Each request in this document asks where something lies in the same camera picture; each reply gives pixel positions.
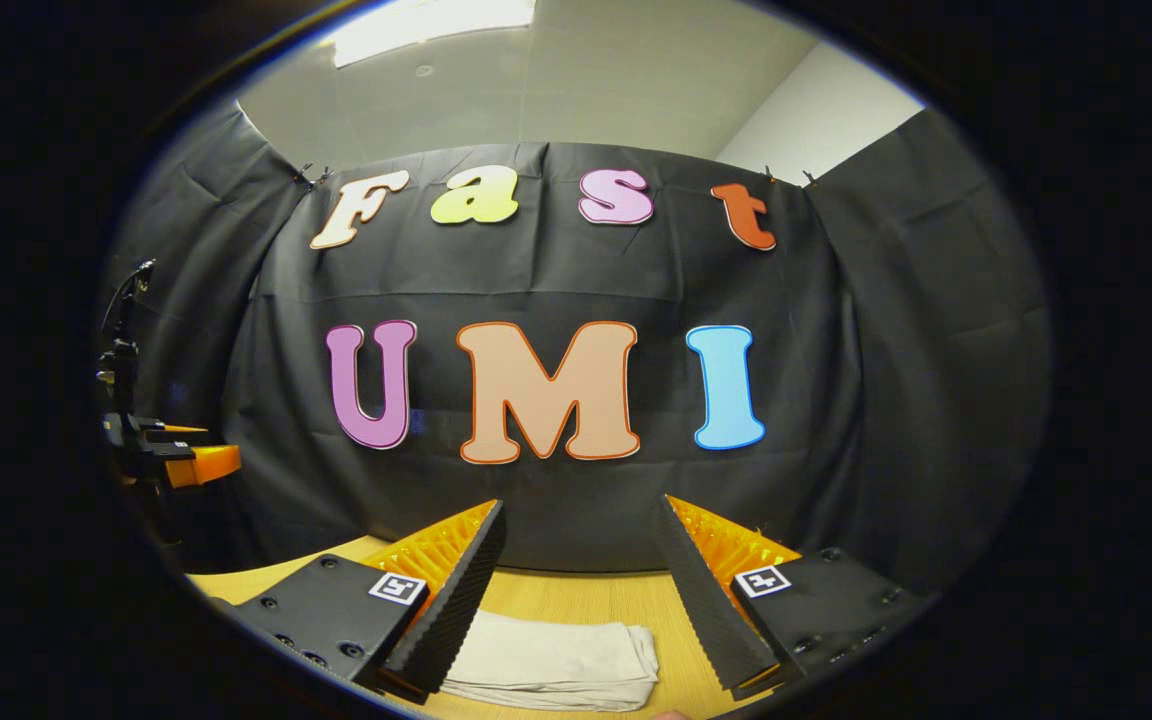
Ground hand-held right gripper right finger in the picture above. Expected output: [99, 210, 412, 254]
[654, 493, 937, 701]

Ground ceiling light panel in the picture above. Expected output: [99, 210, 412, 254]
[333, 0, 537, 69]

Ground white jeans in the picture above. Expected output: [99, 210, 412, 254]
[439, 610, 660, 713]

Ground black backdrop cloth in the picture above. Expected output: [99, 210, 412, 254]
[96, 100, 1054, 601]

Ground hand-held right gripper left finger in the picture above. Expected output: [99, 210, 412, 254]
[211, 498, 509, 704]

